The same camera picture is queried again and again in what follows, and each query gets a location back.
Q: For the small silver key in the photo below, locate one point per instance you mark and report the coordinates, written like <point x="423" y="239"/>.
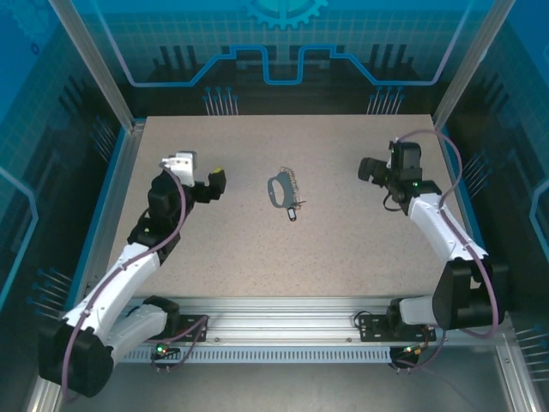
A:
<point x="301" y="202"/>

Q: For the black key fob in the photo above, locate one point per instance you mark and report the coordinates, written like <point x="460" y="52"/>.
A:
<point x="291" y="214"/>

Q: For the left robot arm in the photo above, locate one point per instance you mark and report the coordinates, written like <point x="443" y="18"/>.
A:
<point x="124" y="274"/>

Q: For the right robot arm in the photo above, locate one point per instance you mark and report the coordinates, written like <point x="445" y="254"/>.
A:
<point x="446" y="232"/>

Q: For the small controller board with LED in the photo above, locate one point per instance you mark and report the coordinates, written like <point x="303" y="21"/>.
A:
<point x="163" y="349"/>
<point x="414" y="349"/>

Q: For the metal sheet shelf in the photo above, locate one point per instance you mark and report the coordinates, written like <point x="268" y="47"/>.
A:
<point x="279" y="390"/>

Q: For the blue table side rail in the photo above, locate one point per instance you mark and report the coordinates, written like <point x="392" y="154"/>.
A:
<point x="466" y="206"/>
<point x="116" y="171"/>

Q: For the aluminium upright post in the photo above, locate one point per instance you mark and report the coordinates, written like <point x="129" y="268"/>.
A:
<point x="100" y="64"/>
<point x="465" y="64"/>

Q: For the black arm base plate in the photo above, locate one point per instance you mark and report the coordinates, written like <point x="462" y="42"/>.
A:
<point x="373" y="330"/>
<point x="193" y="328"/>

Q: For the aluminium frame rail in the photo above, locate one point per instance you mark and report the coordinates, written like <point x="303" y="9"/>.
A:
<point x="279" y="317"/>

